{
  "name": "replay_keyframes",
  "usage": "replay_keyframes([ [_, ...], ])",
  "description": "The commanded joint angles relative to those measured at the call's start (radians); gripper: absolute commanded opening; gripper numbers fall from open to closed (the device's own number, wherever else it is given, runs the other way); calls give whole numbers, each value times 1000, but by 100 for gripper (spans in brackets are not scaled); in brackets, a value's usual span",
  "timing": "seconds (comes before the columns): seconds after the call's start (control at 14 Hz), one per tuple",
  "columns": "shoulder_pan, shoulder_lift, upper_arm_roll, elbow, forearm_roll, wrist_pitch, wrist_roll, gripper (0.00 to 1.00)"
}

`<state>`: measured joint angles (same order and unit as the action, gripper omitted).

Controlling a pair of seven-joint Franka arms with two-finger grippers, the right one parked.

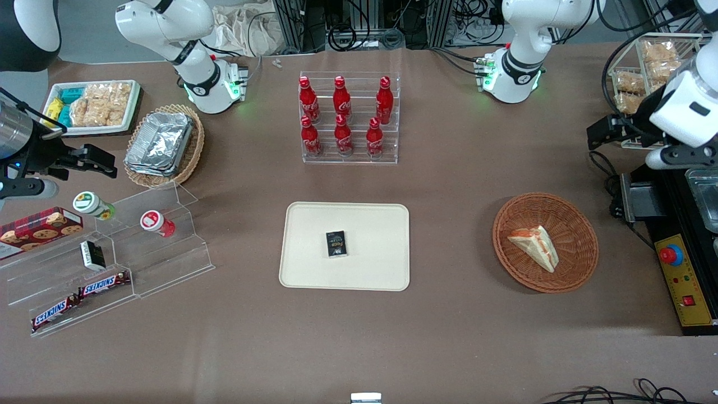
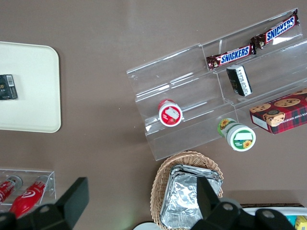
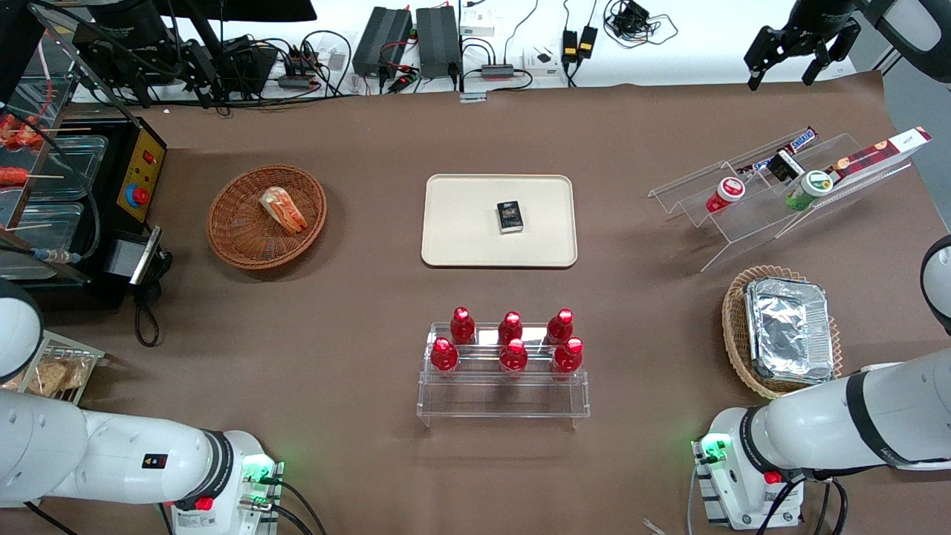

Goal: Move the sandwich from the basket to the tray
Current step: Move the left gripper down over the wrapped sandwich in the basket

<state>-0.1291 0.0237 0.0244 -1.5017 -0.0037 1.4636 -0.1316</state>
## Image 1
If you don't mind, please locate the red cola bottle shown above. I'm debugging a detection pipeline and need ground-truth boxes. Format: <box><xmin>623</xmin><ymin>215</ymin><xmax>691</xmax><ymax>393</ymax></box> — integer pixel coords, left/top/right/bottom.
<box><xmin>334</xmin><ymin>114</ymin><xmax>353</xmax><ymax>157</ymax></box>
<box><xmin>375</xmin><ymin>76</ymin><xmax>394</xmax><ymax>126</ymax></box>
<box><xmin>300</xmin><ymin>116</ymin><xmax>322</xmax><ymax>158</ymax></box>
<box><xmin>333</xmin><ymin>76</ymin><xmax>352</xmax><ymax>123</ymax></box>
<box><xmin>366</xmin><ymin>117</ymin><xmax>385</xmax><ymax>159</ymax></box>
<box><xmin>298</xmin><ymin>76</ymin><xmax>321</xmax><ymax>125</ymax></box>

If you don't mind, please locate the cream plastic tray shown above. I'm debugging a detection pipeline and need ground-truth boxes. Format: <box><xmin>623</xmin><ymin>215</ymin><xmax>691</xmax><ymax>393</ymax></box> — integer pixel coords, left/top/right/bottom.
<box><xmin>279</xmin><ymin>201</ymin><xmax>411</xmax><ymax>292</ymax></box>

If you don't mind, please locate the white snack tray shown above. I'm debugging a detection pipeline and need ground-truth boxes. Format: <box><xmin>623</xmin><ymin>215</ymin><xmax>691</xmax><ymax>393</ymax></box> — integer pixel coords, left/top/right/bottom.
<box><xmin>42</xmin><ymin>80</ymin><xmax>142</xmax><ymax>137</ymax></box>

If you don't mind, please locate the bagged cracker snack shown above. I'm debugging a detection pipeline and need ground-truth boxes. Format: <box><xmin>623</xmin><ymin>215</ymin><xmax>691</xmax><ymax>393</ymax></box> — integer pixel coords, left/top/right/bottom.
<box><xmin>614</xmin><ymin>93</ymin><xmax>646</xmax><ymax>114</ymax></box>
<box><xmin>642</xmin><ymin>42</ymin><xmax>680</xmax><ymax>86</ymax></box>
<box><xmin>614</xmin><ymin>70</ymin><xmax>647</xmax><ymax>94</ymax></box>

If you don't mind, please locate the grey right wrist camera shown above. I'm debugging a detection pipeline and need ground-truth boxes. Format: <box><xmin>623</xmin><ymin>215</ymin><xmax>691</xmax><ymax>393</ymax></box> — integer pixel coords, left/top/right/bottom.
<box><xmin>0</xmin><ymin>178</ymin><xmax>59</xmax><ymax>201</ymax></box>

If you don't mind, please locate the black cable bundle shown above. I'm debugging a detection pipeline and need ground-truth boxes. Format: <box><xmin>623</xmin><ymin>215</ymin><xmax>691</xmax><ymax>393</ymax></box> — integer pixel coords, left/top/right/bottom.
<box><xmin>547</xmin><ymin>378</ymin><xmax>718</xmax><ymax>404</ymax></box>

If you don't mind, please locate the clear acrylic bottle rack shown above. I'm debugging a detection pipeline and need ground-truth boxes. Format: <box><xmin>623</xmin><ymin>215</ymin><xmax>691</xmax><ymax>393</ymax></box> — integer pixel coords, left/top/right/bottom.
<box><xmin>299</xmin><ymin>71</ymin><xmax>402</xmax><ymax>166</ymax></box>

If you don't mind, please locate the clear bag of crackers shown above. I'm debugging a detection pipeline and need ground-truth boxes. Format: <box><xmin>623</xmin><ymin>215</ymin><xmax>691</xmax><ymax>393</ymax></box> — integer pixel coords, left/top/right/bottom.
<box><xmin>70</xmin><ymin>82</ymin><xmax>133</xmax><ymax>127</ymax></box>

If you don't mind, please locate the aluminium frame with cables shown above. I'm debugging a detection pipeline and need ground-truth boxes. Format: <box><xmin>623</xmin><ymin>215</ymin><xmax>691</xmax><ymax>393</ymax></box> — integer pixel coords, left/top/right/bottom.
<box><xmin>271</xmin><ymin>0</ymin><xmax>508</xmax><ymax>55</ymax></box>

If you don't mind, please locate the clear plastic container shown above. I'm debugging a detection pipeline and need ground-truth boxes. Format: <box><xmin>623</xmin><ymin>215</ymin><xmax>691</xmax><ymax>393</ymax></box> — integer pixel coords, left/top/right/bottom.
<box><xmin>685</xmin><ymin>168</ymin><xmax>718</xmax><ymax>234</ymax></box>

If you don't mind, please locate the snickers bar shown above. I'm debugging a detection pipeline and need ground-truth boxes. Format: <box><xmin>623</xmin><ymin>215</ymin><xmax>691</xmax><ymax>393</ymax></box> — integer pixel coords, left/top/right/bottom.
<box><xmin>78</xmin><ymin>270</ymin><xmax>132</xmax><ymax>300</ymax></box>
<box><xmin>30</xmin><ymin>293</ymin><xmax>81</xmax><ymax>332</ymax></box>

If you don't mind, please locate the black yellow control box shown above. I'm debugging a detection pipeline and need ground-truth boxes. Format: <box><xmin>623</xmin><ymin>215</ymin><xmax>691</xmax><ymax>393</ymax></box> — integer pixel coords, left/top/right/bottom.
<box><xmin>629</xmin><ymin>164</ymin><xmax>718</xmax><ymax>337</ymax></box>

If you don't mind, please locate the red lid cup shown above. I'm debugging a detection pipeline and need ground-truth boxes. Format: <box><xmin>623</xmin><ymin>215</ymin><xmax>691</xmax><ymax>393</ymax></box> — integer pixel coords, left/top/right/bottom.
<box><xmin>140</xmin><ymin>209</ymin><xmax>176</xmax><ymax>238</ymax></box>

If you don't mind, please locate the clear acrylic step shelf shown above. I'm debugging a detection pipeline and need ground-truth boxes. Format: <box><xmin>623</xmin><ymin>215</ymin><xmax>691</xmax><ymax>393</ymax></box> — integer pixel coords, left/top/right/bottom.
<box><xmin>0</xmin><ymin>181</ymin><xmax>216</xmax><ymax>338</ymax></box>

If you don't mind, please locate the beige paper bag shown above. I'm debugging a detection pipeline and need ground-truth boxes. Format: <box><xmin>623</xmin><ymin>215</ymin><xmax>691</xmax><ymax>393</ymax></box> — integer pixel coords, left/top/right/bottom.
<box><xmin>209</xmin><ymin>4</ymin><xmax>288</xmax><ymax>57</ymax></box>

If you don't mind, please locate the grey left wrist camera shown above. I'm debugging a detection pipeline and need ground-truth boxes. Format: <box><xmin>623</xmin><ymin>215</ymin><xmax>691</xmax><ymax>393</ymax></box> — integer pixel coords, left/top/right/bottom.
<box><xmin>645</xmin><ymin>141</ymin><xmax>718</xmax><ymax>171</ymax></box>

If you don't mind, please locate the black tissue pack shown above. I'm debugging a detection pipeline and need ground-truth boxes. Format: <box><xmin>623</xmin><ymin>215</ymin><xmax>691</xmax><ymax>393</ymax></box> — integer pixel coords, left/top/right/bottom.
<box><xmin>326</xmin><ymin>230</ymin><xmax>349</xmax><ymax>259</ymax></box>

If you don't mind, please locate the brown wicker basket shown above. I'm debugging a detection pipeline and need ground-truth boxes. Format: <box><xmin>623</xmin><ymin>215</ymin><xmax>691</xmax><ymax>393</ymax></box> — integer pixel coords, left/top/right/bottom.
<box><xmin>493</xmin><ymin>192</ymin><xmax>599</xmax><ymax>294</ymax></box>

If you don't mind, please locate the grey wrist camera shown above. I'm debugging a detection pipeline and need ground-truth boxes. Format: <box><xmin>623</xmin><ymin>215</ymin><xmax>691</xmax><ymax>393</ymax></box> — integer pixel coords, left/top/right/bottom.
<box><xmin>645</xmin><ymin>141</ymin><xmax>718</xmax><ymax>171</ymax></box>
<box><xmin>0</xmin><ymin>178</ymin><xmax>59</xmax><ymax>201</ymax></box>

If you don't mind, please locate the red cookie box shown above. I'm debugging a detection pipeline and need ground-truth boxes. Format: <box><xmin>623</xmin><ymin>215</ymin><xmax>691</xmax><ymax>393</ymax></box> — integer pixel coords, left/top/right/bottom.
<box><xmin>0</xmin><ymin>206</ymin><xmax>84</xmax><ymax>260</ymax></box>

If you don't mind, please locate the stack of foil trays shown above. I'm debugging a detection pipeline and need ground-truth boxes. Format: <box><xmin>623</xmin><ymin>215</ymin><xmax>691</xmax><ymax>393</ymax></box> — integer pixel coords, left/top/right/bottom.
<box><xmin>125</xmin><ymin>112</ymin><xmax>195</xmax><ymax>178</ymax></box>

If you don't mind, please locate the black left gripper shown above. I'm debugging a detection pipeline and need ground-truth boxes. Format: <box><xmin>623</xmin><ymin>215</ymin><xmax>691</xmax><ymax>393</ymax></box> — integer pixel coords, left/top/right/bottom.
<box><xmin>587</xmin><ymin>93</ymin><xmax>673</xmax><ymax>150</ymax></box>

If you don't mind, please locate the triangle sandwich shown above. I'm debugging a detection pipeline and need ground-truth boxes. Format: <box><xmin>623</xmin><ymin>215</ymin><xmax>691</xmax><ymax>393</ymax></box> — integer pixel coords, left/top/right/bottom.
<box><xmin>507</xmin><ymin>225</ymin><xmax>560</xmax><ymax>274</ymax></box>

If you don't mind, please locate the pale wicker basket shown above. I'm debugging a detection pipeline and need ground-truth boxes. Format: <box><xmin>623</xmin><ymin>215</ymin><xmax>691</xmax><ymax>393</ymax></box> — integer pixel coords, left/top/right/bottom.
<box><xmin>123</xmin><ymin>104</ymin><xmax>205</xmax><ymax>189</ymax></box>

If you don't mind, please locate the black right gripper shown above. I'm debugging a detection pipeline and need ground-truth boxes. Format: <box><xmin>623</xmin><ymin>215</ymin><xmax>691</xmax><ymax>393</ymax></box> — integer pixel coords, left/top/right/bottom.
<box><xmin>25</xmin><ymin>135</ymin><xmax>118</xmax><ymax>180</ymax></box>

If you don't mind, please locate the green lid cup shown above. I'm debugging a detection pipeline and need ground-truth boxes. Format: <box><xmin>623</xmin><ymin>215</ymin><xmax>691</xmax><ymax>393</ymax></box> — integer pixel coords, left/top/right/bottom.
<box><xmin>72</xmin><ymin>191</ymin><xmax>117</xmax><ymax>221</ymax></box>

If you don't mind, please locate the white wire basket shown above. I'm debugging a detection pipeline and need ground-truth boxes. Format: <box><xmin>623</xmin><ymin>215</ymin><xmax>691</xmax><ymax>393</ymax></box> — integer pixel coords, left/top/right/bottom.
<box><xmin>608</xmin><ymin>32</ymin><xmax>705</xmax><ymax>150</ymax></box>

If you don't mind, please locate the small black white box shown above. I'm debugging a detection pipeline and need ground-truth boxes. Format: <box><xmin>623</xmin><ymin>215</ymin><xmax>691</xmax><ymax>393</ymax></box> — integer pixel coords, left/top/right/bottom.
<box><xmin>79</xmin><ymin>240</ymin><xmax>107</xmax><ymax>272</ymax></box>

